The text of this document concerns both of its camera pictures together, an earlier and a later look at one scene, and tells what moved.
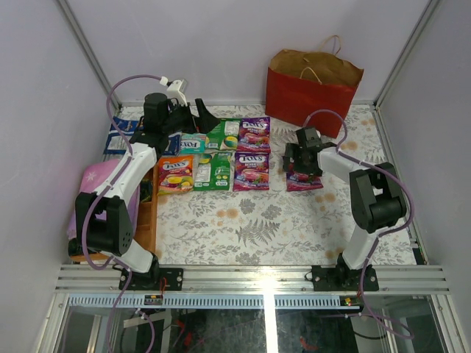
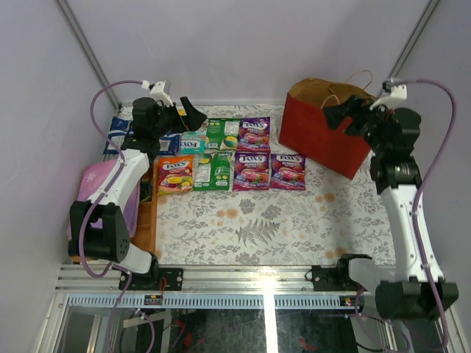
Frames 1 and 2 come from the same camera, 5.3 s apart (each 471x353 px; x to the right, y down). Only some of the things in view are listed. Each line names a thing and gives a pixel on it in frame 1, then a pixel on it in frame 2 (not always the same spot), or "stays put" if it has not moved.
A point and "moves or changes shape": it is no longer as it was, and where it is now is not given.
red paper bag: (313, 87) moves or changes shape
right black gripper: (292, 151) to (354, 108)
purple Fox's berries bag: (252, 171) stays put
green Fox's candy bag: (193, 143) stays put
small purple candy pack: (255, 135) stays put
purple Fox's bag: (298, 181) to (288, 171)
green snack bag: (224, 137) stays put
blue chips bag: (116, 143) stays put
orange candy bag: (176, 175) stays put
